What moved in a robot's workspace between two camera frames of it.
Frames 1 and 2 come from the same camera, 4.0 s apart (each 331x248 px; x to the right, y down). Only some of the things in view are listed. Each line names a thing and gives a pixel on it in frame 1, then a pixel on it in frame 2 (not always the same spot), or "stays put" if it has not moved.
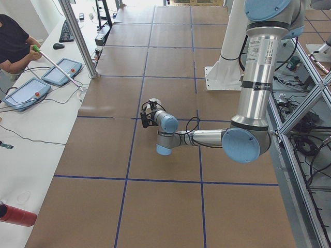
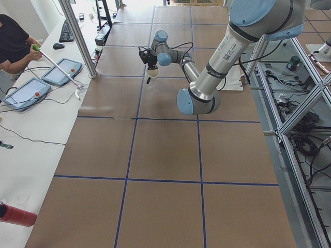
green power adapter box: x=294 y=60 stays put
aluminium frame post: x=68 y=11 stays put
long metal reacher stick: x=35 y=48 stays put
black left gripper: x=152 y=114 to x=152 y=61
